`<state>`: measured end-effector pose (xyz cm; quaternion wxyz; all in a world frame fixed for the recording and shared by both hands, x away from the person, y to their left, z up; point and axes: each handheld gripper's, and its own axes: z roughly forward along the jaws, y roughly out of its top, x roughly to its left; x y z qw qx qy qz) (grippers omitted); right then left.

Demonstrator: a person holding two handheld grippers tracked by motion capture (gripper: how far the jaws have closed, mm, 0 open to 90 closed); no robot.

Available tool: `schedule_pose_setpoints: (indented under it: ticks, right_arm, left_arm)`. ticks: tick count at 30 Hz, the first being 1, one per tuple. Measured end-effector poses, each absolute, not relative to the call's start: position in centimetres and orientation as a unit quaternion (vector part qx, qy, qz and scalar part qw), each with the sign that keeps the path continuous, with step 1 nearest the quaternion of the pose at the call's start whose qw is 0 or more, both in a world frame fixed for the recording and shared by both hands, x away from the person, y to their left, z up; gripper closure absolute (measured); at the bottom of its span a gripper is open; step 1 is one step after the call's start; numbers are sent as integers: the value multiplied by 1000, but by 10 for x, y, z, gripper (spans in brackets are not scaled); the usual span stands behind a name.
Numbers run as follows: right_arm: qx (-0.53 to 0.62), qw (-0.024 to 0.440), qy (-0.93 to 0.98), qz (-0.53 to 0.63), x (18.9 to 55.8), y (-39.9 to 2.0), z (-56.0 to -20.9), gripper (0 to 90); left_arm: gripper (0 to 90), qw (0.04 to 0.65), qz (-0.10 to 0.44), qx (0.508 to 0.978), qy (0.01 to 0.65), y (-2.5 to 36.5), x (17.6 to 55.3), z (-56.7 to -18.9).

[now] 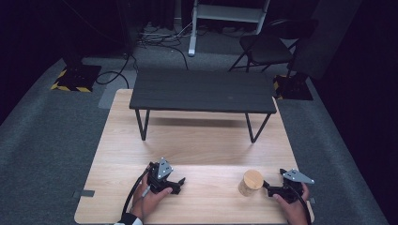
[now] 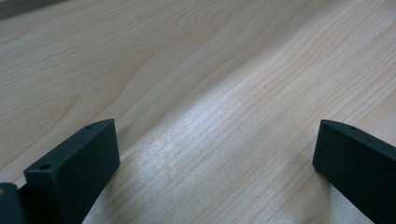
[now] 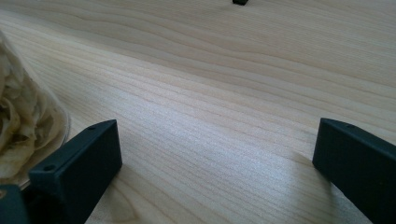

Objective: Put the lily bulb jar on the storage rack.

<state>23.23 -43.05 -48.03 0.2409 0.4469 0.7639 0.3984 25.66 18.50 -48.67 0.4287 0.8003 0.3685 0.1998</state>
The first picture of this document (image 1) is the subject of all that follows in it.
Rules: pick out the grey floor mat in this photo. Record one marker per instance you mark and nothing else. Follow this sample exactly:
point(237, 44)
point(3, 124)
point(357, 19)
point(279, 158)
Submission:
point(119, 90)

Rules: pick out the person's right hand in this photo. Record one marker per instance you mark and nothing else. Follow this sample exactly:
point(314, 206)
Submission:
point(295, 211)

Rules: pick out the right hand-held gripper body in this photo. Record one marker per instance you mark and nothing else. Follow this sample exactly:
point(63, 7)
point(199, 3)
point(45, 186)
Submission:
point(291, 186)

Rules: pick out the black base with yellow stripes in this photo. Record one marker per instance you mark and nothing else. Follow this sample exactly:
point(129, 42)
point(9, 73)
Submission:
point(292, 89)
point(78, 78)

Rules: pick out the black and white sleeve cuff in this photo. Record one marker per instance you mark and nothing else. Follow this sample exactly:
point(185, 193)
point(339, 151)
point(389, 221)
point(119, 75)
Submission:
point(129, 219)

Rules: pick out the white metal stand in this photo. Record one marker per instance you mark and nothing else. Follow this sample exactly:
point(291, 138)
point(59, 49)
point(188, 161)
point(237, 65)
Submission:
point(225, 14)

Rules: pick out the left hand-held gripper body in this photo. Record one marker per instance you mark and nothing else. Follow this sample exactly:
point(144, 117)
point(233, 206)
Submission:
point(158, 178)

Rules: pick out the person's left hand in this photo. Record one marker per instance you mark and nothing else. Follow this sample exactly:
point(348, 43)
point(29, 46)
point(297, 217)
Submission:
point(150, 201)

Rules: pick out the round wooden jar with lid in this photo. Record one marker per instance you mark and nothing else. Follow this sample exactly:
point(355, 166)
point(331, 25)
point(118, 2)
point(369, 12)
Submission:
point(250, 183)

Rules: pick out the black folding chair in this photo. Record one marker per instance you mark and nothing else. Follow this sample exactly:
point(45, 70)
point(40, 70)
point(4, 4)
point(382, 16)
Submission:
point(266, 47)

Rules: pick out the black low shelf with legs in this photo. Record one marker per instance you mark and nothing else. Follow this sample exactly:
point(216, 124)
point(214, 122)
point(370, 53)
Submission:
point(203, 90)

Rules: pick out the grey tape strip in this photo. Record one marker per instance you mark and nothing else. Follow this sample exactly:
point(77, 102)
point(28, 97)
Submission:
point(84, 193)

